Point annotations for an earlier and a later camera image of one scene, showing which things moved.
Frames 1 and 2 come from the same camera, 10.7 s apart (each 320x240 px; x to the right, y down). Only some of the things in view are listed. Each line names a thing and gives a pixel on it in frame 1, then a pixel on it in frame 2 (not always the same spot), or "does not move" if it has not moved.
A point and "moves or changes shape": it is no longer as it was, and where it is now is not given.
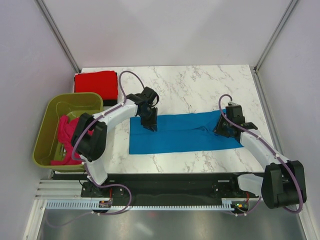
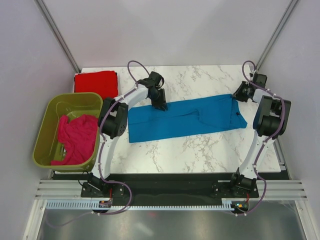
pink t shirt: [65, 131] does not move
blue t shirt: [180, 132] moves or changes shape
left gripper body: [151, 112] → [159, 93]
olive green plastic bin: [48, 146] does not move
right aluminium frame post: [270, 43] does not move
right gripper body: [222, 127] → [244, 87]
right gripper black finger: [224, 128] → [238, 95]
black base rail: [154, 186] does not move
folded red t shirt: [104, 83] does not move
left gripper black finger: [150, 124] → [160, 104]
